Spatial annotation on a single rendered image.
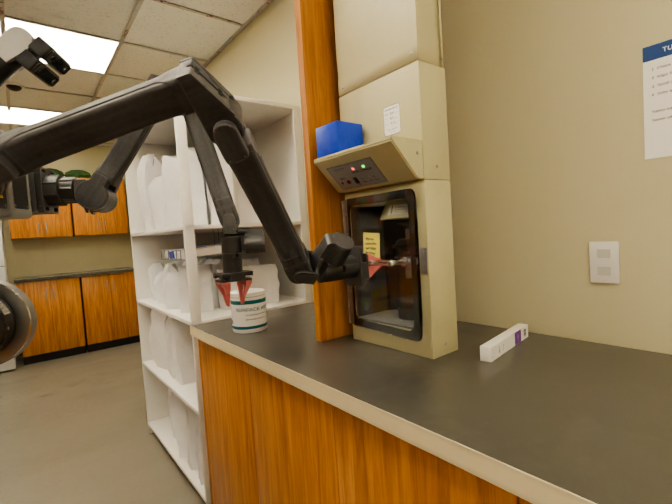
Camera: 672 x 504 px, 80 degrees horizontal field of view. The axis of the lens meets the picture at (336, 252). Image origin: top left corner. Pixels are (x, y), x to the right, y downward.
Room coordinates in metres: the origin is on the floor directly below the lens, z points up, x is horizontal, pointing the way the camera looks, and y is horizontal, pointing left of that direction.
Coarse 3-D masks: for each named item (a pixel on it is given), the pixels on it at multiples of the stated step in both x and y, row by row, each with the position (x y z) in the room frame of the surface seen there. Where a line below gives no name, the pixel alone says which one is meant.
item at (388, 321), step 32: (384, 192) 1.10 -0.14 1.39; (352, 224) 1.23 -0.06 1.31; (384, 224) 1.10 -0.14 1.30; (416, 224) 1.01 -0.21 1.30; (384, 256) 1.11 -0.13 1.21; (416, 256) 1.01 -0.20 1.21; (352, 288) 1.25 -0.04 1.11; (384, 288) 1.12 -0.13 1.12; (416, 288) 1.01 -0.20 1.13; (384, 320) 1.12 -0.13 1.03; (416, 320) 1.02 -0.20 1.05
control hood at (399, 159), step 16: (368, 144) 1.01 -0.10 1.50; (384, 144) 0.98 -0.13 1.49; (400, 144) 0.97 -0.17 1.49; (416, 144) 1.01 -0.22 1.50; (320, 160) 1.18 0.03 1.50; (336, 160) 1.13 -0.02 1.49; (352, 160) 1.09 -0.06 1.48; (384, 160) 1.02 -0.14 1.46; (400, 160) 0.99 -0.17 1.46; (416, 160) 1.01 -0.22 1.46; (400, 176) 1.04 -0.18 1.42; (416, 176) 1.01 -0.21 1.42
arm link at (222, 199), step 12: (192, 120) 1.16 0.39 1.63; (192, 132) 1.16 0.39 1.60; (204, 132) 1.17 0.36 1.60; (204, 144) 1.16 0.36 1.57; (204, 156) 1.16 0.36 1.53; (216, 156) 1.17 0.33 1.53; (204, 168) 1.16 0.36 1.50; (216, 168) 1.16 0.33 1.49; (216, 180) 1.16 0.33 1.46; (216, 192) 1.16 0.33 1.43; (228, 192) 1.16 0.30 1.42; (216, 204) 1.15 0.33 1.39; (228, 204) 1.15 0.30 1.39
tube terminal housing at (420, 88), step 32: (416, 64) 1.03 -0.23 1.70; (352, 96) 1.22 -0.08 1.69; (384, 96) 1.12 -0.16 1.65; (416, 96) 1.03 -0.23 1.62; (416, 128) 1.04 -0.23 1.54; (448, 160) 1.09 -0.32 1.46; (352, 192) 1.24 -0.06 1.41; (416, 192) 1.05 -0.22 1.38; (448, 192) 1.09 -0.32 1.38; (448, 224) 1.08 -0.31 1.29; (448, 256) 1.08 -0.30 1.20; (448, 288) 1.07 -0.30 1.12; (448, 320) 1.07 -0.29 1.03; (416, 352) 1.07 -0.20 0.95; (448, 352) 1.06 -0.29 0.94
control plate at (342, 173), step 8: (360, 160) 1.07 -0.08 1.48; (368, 160) 1.05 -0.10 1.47; (328, 168) 1.18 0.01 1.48; (336, 168) 1.16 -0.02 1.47; (344, 168) 1.14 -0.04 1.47; (360, 168) 1.10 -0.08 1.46; (368, 168) 1.08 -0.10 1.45; (376, 168) 1.06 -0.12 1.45; (336, 176) 1.19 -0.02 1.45; (344, 176) 1.17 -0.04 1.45; (352, 176) 1.15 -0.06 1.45; (360, 176) 1.13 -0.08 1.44; (376, 176) 1.09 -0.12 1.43; (384, 176) 1.07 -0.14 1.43; (344, 184) 1.20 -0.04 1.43; (352, 184) 1.18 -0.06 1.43; (360, 184) 1.16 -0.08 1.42; (368, 184) 1.14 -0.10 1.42
